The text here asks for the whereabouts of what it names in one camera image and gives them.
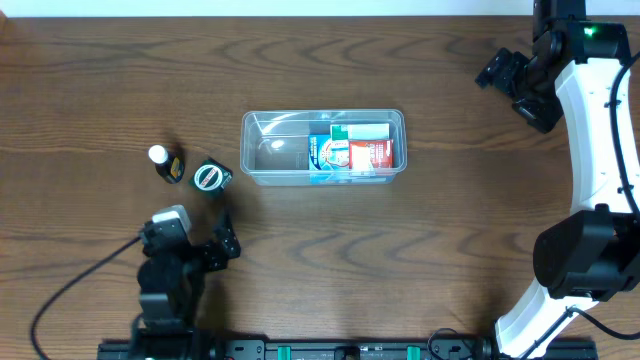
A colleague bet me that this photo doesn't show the green Zam-Buk ointment box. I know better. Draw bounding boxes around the green Zam-Buk ointment box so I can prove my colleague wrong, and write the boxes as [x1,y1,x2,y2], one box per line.
[190,158,233,196]

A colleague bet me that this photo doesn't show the dark syrup bottle white cap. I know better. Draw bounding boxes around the dark syrup bottle white cap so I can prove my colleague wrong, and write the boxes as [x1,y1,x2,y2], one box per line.
[148,144,185,184]

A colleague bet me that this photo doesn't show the blue cooling patch box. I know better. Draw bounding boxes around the blue cooling patch box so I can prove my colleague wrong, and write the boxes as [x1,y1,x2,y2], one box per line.
[308,135,391,185]

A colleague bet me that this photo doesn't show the white green medicine box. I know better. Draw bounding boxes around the white green medicine box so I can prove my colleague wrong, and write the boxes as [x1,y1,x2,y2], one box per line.
[330,123,390,141]

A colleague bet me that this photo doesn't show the red medicine box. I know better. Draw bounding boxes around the red medicine box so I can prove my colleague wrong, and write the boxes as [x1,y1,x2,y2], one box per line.
[348,139,393,172]

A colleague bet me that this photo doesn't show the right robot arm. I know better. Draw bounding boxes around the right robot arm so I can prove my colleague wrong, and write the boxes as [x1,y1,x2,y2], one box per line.
[471,0,639,359]

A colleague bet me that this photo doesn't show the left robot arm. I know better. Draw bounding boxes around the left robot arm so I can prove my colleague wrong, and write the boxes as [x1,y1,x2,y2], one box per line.
[127,205,241,360]

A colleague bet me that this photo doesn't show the clear plastic container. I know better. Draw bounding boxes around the clear plastic container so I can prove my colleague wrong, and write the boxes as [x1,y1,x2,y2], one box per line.
[241,109,408,186]

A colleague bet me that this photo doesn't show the black mounting rail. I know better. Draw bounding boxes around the black mounting rail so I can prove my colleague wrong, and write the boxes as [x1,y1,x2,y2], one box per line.
[97,337,599,360]

